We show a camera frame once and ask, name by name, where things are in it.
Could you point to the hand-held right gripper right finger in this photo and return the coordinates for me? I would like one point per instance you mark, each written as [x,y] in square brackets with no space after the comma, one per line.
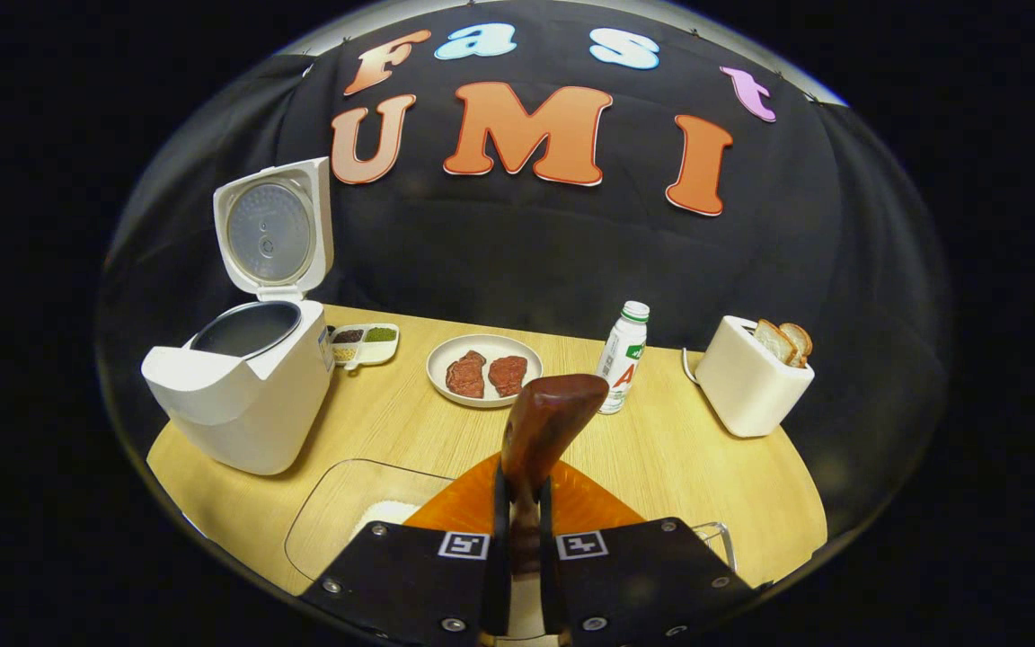
[549,575]

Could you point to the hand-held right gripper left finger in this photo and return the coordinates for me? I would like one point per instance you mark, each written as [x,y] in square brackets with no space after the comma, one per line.
[501,557]

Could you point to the brown wooden spoon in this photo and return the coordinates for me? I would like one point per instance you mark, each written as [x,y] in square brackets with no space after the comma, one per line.
[544,422]

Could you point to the white rice cooker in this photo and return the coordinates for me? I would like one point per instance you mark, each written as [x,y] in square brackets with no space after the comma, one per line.
[248,404]

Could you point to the red meat piece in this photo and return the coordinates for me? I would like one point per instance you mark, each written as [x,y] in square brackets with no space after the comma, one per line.
[466,375]
[508,375]

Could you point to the white round plate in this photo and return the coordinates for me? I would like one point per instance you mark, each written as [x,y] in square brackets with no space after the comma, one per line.
[482,343]

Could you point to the white drink bottle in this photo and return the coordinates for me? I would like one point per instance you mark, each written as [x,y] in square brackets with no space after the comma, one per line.
[621,359]

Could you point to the white divided grain dish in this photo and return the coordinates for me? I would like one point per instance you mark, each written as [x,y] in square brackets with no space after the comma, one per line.
[365,355]

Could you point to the white toaster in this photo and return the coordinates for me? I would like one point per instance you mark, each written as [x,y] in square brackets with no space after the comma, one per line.
[742,386]

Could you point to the toast bread slice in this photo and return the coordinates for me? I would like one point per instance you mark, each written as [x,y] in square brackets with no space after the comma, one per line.
[774,341]
[800,340]

